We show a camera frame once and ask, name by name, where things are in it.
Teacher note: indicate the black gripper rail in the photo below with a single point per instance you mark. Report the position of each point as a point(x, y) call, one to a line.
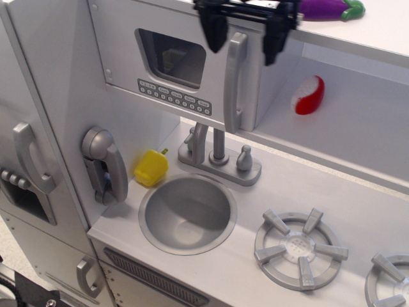
point(278, 20)

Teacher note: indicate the white toy microwave door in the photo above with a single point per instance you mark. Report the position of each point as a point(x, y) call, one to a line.
point(158, 50)

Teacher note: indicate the purple toy eggplant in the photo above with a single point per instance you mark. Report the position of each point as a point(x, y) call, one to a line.
point(329, 10)

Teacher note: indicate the grey toy faucet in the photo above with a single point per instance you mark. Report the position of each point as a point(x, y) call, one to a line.
point(213, 157)

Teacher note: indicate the yellow toy bell pepper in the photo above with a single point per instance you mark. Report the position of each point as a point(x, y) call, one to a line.
point(153, 166)

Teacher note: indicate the round silver sink bowl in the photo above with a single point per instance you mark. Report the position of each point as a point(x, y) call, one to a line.
point(187, 214)

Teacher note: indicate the grey stove burner left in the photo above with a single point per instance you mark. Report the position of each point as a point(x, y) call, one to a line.
point(298, 251)

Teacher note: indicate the grey stove burner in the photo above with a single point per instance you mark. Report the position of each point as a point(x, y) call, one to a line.
point(387, 281)
point(298, 251)

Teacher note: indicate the grey oven vent grille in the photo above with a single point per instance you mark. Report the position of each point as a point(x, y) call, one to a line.
point(156, 280)

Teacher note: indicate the grey ice dispenser panel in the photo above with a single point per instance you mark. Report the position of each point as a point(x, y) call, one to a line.
point(22, 194)

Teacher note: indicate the grey stove burner right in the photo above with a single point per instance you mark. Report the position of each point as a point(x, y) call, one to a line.
point(387, 281)

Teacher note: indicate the grey toy wall phone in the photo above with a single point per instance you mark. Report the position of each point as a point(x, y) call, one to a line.
point(105, 166)

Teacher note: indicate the grey lower fridge handle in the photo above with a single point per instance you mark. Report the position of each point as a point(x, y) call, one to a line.
point(89, 281)

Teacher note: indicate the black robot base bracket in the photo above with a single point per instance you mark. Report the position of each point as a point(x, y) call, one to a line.
point(17, 290)

